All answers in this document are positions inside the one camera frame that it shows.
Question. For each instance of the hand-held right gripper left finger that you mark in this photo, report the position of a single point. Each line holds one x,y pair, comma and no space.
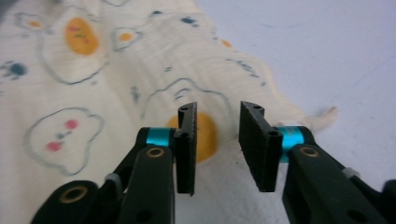
186,155

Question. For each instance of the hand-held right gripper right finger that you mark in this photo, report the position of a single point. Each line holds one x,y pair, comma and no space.
258,149

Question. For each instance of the cream egg print cloth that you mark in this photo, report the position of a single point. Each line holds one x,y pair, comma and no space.
109,81

